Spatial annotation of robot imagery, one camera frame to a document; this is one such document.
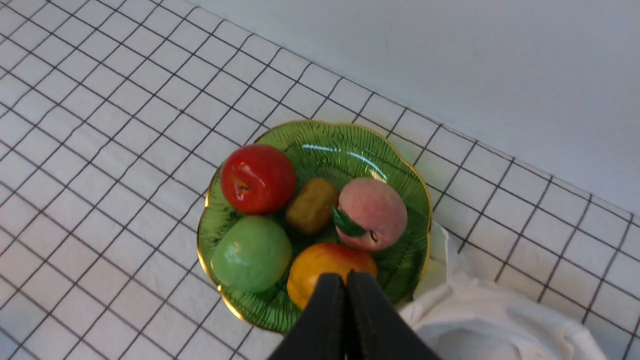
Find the white cloth bag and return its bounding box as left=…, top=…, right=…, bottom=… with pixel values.
left=400, top=223, right=606, bottom=360

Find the pink peach with leaf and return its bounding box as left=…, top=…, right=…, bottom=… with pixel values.
left=333, top=178, right=409, bottom=252

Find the green apple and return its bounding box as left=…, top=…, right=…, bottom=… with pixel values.
left=210, top=216, right=293, bottom=293

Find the white checkered tablecloth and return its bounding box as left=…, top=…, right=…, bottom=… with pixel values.
left=0, top=0, right=640, bottom=360

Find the orange fruit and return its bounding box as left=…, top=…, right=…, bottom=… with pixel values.
left=286, top=243, right=378, bottom=310

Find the brown kiwi fruit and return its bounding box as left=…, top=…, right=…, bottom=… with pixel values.
left=285, top=177, right=339, bottom=236

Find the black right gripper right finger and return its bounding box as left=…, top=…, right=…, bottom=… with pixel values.
left=346, top=272, right=441, bottom=360

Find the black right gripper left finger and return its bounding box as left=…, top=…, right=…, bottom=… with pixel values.
left=269, top=273, right=346, bottom=360

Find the red apple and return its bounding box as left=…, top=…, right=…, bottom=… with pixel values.
left=220, top=144, right=297, bottom=215

